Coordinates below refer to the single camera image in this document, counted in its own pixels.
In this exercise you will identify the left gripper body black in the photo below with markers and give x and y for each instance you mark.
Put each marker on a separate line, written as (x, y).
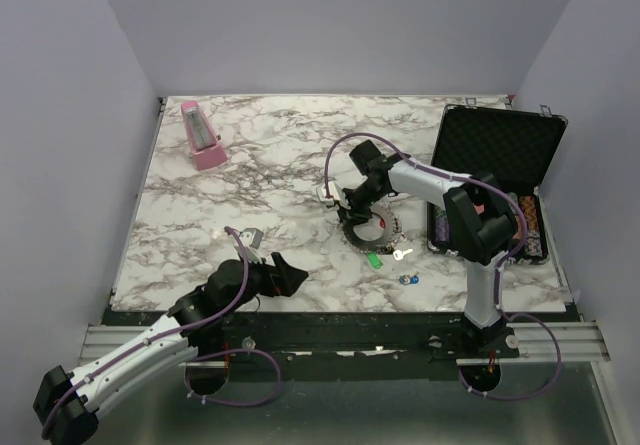
(260, 281)

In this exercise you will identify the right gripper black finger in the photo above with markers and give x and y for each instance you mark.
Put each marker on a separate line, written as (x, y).
(346, 216)
(364, 216)

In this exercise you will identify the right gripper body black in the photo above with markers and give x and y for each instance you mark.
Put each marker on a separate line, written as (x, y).
(363, 197)

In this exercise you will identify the metal disc with key rings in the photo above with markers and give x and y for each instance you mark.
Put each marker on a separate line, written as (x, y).
(386, 242)

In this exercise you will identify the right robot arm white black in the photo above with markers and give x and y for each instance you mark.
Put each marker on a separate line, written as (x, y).
(486, 226)

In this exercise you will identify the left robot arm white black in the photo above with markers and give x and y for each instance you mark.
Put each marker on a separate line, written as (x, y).
(67, 403)

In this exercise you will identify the green key tag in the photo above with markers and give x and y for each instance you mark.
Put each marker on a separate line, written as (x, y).
(374, 260)

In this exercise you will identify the purple poker chip stack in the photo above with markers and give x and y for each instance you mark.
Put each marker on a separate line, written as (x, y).
(441, 226)

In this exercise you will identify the pink metronome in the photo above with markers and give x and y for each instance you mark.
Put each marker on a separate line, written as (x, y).
(206, 149)

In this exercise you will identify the black foam-lined case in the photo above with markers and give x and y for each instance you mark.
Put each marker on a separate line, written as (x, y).
(516, 147)

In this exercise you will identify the orange poker chip stack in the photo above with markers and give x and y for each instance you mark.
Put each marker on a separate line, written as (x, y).
(533, 247)

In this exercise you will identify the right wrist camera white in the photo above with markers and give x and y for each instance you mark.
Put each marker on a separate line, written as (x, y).
(332, 195)

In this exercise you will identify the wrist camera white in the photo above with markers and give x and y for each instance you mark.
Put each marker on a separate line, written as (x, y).
(251, 239)
(332, 195)

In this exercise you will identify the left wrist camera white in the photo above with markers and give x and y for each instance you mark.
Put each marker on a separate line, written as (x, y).
(251, 239)

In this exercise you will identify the black mounting base plate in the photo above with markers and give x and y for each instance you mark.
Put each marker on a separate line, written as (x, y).
(246, 346)

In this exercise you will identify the aluminium rail frame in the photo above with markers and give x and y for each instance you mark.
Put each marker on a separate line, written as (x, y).
(546, 395)

